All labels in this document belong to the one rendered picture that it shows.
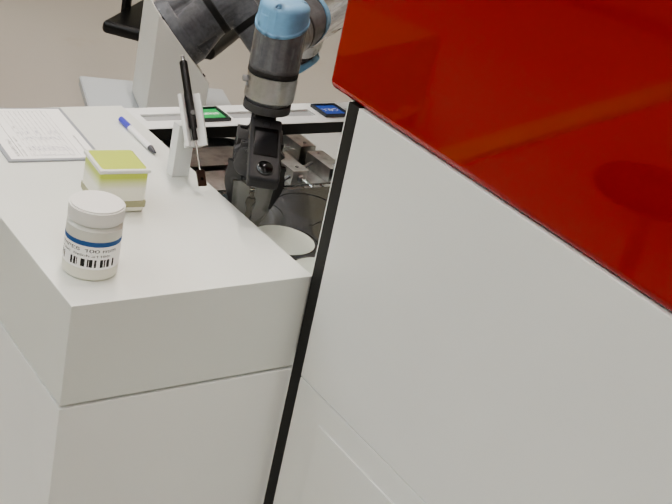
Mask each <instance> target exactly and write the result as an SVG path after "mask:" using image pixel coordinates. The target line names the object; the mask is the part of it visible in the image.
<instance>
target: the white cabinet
mask: <svg viewBox="0 0 672 504"><path fill-rule="evenodd" d="M291 368H292V366H285V367H280V368H274V369H268V370H263V371H257V372H251V373H246V374H240V375H234V376H229V377H223V378H217V379H212V380H206V381H200V382H195V383H189V384H183V385H178V386H172V387H166V388H161V389H155V390H149V391H144V392H138V393H132V394H127V395H121V396H115V397H109V398H104V399H98V400H92V401H87V402H81V403H75V404H70V405H64V406H59V404H58V403H57V402H56V400H55V399H54V397H53V396H52V394H51V393H50V392H49V390H48V389H47V387H46V386H45V384H44V383H43V381H42V380H41V379H40V377H39V376H38V374H37V373H36V371H35V370H34V369H33V367H32V366H31V364H30V363H29V361H28V360H27V358H26V357H25V356H24V354H23V353H22V351H21V350H20V348H19V347H18V346H17V344H16V343H15V341H14V340H13V338H12V337H11V335H10V334H9V333H8V331H7V330H6V328H5V327H4V325H3V324H2V323H1V321H0V504H262V503H263V499H264V494H265V489H266V485H267V480H268V475H269V471H270V466H271V461H272V457H273V452H274V447H275V442H276V438H277V433H278V428H279V424H280V419H281V414H282V410H283V405H284V400H285V396H286V391H287V386H288V382H289V377H290V372H291Z"/></svg>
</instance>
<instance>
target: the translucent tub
mask: <svg viewBox="0 0 672 504"><path fill-rule="evenodd" d="M84 154H85V155H86V158H85V167H84V175H83V180H81V188H82V191H84V190H98V191H104V192H108V193H111V194H114V195H116V196H118V197H119V198H121V199H122V200H123V201H124V202H125V204H126V209H125V212H130V211H141V210H142V209H143V207H145V203H146V200H145V199H144V198H145V191H146V184H147V177H148V173H151V169H150V168H149V167H148V166H147V165H146V164H145V162H144V161H143V160H142V159H141V158H140V156H139V155H138V154H137V153H136V152H135V151H134V149H95V150H84Z"/></svg>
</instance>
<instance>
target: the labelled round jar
mask: <svg viewBox="0 0 672 504"><path fill-rule="evenodd" d="M125 209H126V204H125V202H124V201H123V200H122V199H121V198H119V197H118V196H116V195H114V194H111V193H108V192H104V191H98V190H84V191H79V192H76V193H74V194H73V195H71V196H70V197H69V202H68V211H67V214H68V215H67V220H66V227H65V235H64V244H63V253H62V268H63V269H64V270H65V271H66V272H67V273H68V274H69V275H71V276H73V277H75V278H78V279H81V280H87V281H101V280H106V279H108V278H110V277H112V276H114V275H115V274H116V272H117V269H118V262H119V256H120V248H121V241H122V232H123V221H124V217H125Z"/></svg>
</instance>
